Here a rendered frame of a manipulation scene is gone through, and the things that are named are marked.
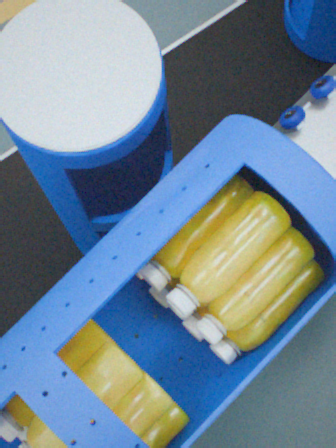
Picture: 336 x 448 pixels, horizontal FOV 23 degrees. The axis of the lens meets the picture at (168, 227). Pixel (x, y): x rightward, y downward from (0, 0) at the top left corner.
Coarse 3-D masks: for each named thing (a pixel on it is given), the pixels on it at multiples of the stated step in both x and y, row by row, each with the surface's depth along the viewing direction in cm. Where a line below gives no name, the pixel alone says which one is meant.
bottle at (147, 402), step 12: (144, 372) 110; (144, 384) 109; (156, 384) 109; (132, 396) 109; (144, 396) 109; (156, 396) 109; (168, 396) 110; (120, 408) 108; (132, 408) 108; (144, 408) 109; (156, 408) 109; (168, 408) 111; (132, 420) 108; (144, 420) 109; (156, 420) 111; (144, 432) 110
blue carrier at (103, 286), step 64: (256, 128) 109; (192, 192) 107; (320, 192) 105; (128, 256) 105; (320, 256) 127; (64, 320) 103; (128, 320) 128; (0, 384) 102; (64, 384) 99; (192, 384) 123
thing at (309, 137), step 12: (312, 108) 140; (324, 108) 140; (312, 120) 139; (324, 120) 139; (300, 132) 139; (312, 132) 139; (324, 132) 139; (300, 144) 138; (312, 144) 138; (324, 144) 138; (312, 156) 138; (324, 156) 138; (324, 168) 137; (180, 360) 130
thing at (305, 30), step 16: (288, 0) 224; (304, 0) 230; (320, 0) 199; (288, 16) 223; (304, 16) 229; (320, 16) 205; (288, 32) 227; (304, 32) 228; (320, 32) 212; (304, 48) 224; (320, 48) 220
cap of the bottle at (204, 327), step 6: (204, 318) 113; (198, 324) 113; (204, 324) 113; (210, 324) 112; (198, 330) 114; (204, 330) 112; (210, 330) 112; (216, 330) 112; (204, 336) 114; (210, 336) 112; (216, 336) 112; (222, 336) 113; (210, 342) 114; (216, 342) 113
